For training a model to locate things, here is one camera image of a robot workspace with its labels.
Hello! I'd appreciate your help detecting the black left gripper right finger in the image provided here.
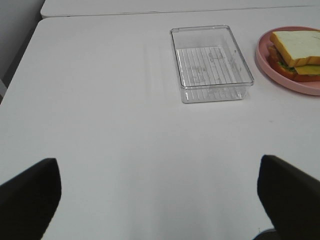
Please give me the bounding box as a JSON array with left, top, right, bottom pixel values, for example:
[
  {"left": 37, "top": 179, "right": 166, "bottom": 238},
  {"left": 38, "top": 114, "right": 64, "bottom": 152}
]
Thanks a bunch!
[{"left": 257, "top": 155, "right": 320, "bottom": 240}]

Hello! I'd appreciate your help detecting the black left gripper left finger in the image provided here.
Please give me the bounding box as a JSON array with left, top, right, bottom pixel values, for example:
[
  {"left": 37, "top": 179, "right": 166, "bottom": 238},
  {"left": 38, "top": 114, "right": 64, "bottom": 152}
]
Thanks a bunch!
[{"left": 0, "top": 158, "right": 61, "bottom": 240}]

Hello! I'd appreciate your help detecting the green lettuce leaf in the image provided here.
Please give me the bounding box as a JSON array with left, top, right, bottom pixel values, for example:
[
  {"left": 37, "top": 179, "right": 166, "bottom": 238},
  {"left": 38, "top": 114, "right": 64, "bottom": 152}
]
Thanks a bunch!
[{"left": 277, "top": 61, "right": 297, "bottom": 74}]

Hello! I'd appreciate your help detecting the yellow cheese slice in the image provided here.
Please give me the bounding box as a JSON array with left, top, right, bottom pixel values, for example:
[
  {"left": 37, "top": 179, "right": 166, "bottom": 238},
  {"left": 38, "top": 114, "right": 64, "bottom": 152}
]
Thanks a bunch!
[{"left": 294, "top": 64, "right": 320, "bottom": 75}]

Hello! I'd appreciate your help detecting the white bread slice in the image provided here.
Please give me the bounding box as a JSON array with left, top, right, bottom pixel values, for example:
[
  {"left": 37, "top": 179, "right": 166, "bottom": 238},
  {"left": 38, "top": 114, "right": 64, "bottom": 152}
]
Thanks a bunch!
[{"left": 267, "top": 56, "right": 320, "bottom": 83}]

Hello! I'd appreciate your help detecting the tray bacon strip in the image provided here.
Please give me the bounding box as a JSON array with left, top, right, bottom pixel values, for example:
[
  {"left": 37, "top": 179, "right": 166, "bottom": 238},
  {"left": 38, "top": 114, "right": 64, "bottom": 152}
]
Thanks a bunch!
[{"left": 268, "top": 45, "right": 282, "bottom": 62}]

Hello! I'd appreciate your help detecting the pink round plate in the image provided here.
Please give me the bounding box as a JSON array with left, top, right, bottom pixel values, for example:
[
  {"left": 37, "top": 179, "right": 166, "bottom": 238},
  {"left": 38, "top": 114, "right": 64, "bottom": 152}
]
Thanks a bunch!
[{"left": 255, "top": 26, "right": 320, "bottom": 97}]

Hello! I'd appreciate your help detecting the clear left plastic tray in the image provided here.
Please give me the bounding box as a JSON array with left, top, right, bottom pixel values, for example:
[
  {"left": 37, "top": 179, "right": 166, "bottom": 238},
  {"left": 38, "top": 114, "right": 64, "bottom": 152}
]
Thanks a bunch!
[{"left": 170, "top": 25, "right": 254, "bottom": 104}]

